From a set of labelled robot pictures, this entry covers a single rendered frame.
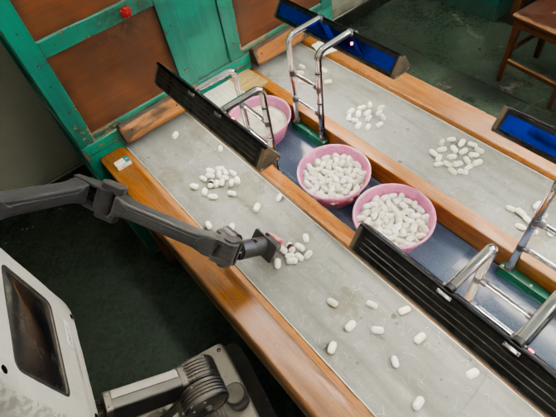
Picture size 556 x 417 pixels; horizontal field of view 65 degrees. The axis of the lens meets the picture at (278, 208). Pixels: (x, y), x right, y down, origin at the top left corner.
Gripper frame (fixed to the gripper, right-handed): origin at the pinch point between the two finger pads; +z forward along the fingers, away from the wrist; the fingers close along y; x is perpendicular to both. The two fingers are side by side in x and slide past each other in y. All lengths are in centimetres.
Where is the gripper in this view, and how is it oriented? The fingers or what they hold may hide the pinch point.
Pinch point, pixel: (281, 242)
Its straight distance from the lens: 143.8
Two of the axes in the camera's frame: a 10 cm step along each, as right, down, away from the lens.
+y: -6.5, -5.7, 5.1
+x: -3.9, 8.2, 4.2
